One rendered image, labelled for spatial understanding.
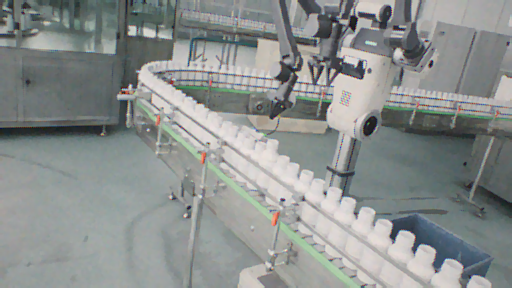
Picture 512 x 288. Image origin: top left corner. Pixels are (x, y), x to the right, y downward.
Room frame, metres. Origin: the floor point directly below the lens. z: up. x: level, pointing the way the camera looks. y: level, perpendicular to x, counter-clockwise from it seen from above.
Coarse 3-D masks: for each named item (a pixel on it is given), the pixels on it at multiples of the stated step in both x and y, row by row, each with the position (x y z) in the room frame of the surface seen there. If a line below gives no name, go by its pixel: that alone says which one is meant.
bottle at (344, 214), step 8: (344, 200) 0.97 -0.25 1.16; (352, 200) 0.98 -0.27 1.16; (344, 208) 0.95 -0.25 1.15; (352, 208) 0.95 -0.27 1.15; (336, 216) 0.95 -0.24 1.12; (344, 216) 0.95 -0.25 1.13; (352, 216) 0.95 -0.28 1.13; (344, 224) 0.94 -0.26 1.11; (336, 232) 0.94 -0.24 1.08; (344, 232) 0.94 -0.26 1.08; (336, 240) 0.94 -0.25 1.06; (344, 240) 0.94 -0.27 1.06; (328, 248) 0.95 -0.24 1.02; (344, 248) 0.94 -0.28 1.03; (336, 256) 0.94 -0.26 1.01
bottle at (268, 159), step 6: (270, 144) 1.24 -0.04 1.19; (276, 144) 1.24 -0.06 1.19; (270, 150) 1.23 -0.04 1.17; (276, 150) 1.24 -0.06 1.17; (264, 156) 1.23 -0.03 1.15; (270, 156) 1.22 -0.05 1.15; (276, 156) 1.23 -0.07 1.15; (264, 162) 1.22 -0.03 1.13; (270, 162) 1.22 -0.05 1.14; (276, 162) 1.23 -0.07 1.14; (264, 168) 1.22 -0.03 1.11; (270, 168) 1.22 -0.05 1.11; (258, 174) 1.24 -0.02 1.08; (264, 174) 1.22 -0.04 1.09; (258, 180) 1.24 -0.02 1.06; (264, 180) 1.22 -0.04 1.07; (264, 186) 1.22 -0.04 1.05
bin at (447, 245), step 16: (400, 224) 1.38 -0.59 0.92; (416, 224) 1.42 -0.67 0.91; (432, 224) 1.37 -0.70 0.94; (416, 240) 1.40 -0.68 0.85; (432, 240) 1.36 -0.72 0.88; (448, 240) 1.31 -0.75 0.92; (464, 240) 1.27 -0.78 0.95; (448, 256) 1.30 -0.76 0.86; (464, 256) 1.26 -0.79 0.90; (480, 256) 1.22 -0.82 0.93; (464, 272) 1.07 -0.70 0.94; (480, 272) 1.16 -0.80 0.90
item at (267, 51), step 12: (264, 48) 5.64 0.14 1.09; (276, 48) 5.44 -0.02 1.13; (300, 48) 5.53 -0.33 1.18; (312, 48) 5.87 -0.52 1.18; (264, 60) 5.56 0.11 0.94; (276, 60) 5.44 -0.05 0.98; (300, 72) 5.57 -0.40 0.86; (324, 72) 5.69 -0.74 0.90; (252, 120) 5.66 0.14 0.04; (264, 120) 5.43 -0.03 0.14; (276, 120) 5.49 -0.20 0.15; (288, 120) 5.55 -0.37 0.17; (300, 120) 5.61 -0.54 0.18; (312, 120) 5.68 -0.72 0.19; (300, 132) 5.64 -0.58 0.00; (312, 132) 5.70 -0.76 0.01; (324, 132) 5.76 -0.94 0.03
